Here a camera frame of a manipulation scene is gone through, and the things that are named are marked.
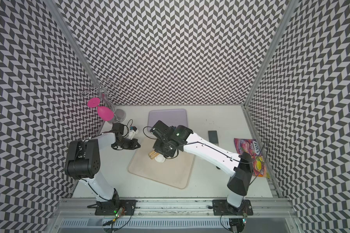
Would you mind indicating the black handled metal spatula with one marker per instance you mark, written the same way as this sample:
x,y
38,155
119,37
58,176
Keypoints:
x,y
213,137

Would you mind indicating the purple plastic tray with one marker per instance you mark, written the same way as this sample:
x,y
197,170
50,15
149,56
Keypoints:
x,y
170,117

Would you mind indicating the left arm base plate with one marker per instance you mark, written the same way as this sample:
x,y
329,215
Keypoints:
x,y
111,208

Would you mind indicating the wooden dough roller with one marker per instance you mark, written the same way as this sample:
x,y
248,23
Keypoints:
x,y
153,154

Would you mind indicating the beige plastic tray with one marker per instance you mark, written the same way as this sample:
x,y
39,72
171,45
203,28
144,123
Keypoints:
x,y
173,172

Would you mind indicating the white dough ball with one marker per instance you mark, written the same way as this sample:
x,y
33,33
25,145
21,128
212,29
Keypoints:
x,y
160,158

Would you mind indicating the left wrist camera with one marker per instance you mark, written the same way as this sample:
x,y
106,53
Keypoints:
x,y
132,132

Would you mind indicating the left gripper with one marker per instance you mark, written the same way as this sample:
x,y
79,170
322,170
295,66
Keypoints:
x,y
134,141

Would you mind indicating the pink wine glass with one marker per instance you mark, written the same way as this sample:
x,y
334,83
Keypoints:
x,y
104,113

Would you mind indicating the colourful candy bag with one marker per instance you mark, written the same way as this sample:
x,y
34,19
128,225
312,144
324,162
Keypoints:
x,y
251,146

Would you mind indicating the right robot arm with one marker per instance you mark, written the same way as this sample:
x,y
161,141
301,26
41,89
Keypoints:
x,y
170,140

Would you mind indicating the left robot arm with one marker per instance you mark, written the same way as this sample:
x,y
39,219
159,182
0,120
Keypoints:
x,y
83,160

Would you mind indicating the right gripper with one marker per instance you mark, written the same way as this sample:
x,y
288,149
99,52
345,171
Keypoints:
x,y
157,147

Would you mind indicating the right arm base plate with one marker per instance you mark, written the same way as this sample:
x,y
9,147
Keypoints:
x,y
222,207

